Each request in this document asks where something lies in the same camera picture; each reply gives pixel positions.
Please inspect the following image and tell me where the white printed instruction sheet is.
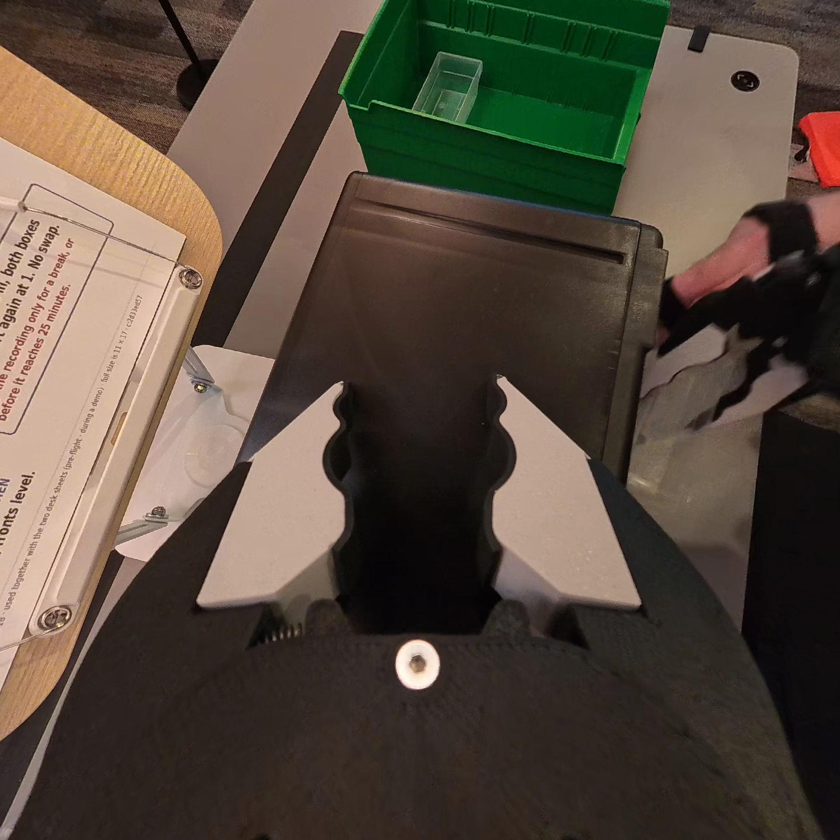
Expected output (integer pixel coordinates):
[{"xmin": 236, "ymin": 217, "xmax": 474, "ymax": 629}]
[{"xmin": 0, "ymin": 134, "xmax": 188, "ymax": 690}]

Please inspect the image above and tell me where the black drawer cabinet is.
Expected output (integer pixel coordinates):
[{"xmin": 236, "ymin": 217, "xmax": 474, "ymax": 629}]
[{"xmin": 239, "ymin": 172, "xmax": 669, "ymax": 634}]

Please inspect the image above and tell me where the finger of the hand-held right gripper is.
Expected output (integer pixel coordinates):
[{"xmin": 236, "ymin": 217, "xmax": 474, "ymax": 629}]
[
  {"xmin": 686, "ymin": 338, "xmax": 815, "ymax": 431},
  {"xmin": 655, "ymin": 325, "xmax": 746, "ymax": 361}
]

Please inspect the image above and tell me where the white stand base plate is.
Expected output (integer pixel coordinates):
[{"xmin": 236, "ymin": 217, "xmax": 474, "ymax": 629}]
[{"xmin": 115, "ymin": 343, "xmax": 277, "ymax": 562}]

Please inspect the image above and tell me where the clear acrylic sheet holder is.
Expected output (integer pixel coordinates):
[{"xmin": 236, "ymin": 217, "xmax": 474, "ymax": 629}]
[{"xmin": 0, "ymin": 184, "xmax": 203, "ymax": 647}]

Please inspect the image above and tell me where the black pole stand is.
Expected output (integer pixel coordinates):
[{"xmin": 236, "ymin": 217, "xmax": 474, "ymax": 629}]
[{"xmin": 159, "ymin": 0, "xmax": 219, "ymax": 109}]

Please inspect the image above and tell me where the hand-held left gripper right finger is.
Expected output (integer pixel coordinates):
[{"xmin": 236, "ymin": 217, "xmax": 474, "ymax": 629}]
[{"xmin": 489, "ymin": 374, "xmax": 643, "ymax": 634}]

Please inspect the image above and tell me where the orange fabric object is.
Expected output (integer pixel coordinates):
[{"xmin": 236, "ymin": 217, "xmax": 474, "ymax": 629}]
[{"xmin": 797, "ymin": 112, "xmax": 840, "ymax": 188}]

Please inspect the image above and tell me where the small metal bracket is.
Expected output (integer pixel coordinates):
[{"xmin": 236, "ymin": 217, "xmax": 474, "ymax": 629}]
[
  {"xmin": 118, "ymin": 504, "xmax": 173, "ymax": 542},
  {"xmin": 182, "ymin": 346, "xmax": 216, "ymax": 395}
]

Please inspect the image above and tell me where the green plastic bin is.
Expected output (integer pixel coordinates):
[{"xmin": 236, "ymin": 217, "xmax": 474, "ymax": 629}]
[{"xmin": 338, "ymin": 0, "xmax": 672, "ymax": 214}]

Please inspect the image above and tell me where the person's right hand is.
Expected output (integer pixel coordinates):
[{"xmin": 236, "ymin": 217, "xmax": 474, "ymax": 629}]
[{"xmin": 672, "ymin": 193, "xmax": 840, "ymax": 309}]

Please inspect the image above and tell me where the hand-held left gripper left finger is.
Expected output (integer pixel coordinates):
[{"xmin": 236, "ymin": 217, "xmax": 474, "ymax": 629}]
[{"xmin": 196, "ymin": 381, "xmax": 355, "ymax": 611}]

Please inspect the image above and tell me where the light wooden board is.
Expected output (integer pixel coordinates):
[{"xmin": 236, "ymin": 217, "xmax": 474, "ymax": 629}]
[{"xmin": 0, "ymin": 46, "xmax": 224, "ymax": 739}]

